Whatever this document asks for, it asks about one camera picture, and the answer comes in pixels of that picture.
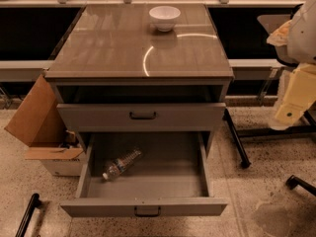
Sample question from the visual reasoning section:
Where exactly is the open middle drawer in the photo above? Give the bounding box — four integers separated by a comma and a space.
61, 132, 227, 217

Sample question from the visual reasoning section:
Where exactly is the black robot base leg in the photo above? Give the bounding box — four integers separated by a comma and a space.
15, 193, 41, 237

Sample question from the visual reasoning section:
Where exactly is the white ceramic bowl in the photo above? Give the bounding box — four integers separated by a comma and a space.
149, 6, 181, 32

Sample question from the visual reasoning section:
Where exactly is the brown cardboard box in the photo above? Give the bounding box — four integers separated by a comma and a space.
5, 76, 86, 177

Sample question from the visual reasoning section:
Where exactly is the partly open top drawer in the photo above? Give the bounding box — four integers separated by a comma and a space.
57, 103, 225, 132

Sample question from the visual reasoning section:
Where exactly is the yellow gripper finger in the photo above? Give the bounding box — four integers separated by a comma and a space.
274, 63, 316, 126
267, 20, 291, 46

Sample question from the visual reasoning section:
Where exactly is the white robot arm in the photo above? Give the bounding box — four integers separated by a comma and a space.
267, 0, 316, 130

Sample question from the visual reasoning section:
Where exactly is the clear plastic water bottle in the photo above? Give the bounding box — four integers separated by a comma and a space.
102, 148, 142, 181

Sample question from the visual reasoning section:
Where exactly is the black chair leg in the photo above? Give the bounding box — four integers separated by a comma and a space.
285, 175, 316, 196

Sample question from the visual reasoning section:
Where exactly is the grey drawer cabinet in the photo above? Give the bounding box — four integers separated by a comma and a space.
45, 4, 233, 146

